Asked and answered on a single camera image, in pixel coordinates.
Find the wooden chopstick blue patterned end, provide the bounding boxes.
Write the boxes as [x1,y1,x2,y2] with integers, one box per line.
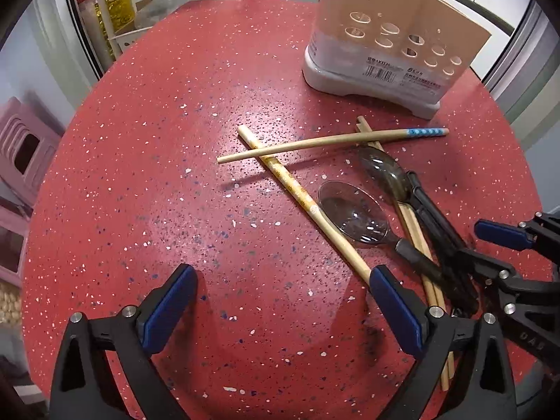
[217,127,450,165]

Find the wooden chopstick yellow patterned end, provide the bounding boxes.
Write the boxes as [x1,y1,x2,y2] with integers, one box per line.
[237,125,373,287]

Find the pink plastic stool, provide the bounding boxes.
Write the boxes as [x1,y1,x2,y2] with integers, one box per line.
[0,96,66,289]

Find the beige utensil holder grey base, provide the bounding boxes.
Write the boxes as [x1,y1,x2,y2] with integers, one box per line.
[301,0,493,120]

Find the clear grey spoon black handle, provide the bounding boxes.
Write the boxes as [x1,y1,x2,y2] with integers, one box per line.
[318,181,443,281]
[358,146,480,316]

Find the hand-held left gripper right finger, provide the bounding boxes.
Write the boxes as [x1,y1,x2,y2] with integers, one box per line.
[370,264,519,420]

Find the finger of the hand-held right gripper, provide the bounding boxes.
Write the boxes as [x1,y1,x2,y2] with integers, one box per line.
[406,170,524,299]
[474,211,560,264]

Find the yellow bottle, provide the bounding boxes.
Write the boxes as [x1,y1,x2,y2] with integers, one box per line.
[105,0,136,31]

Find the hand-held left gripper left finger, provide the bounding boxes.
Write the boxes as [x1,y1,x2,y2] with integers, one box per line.
[49,264,197,420]

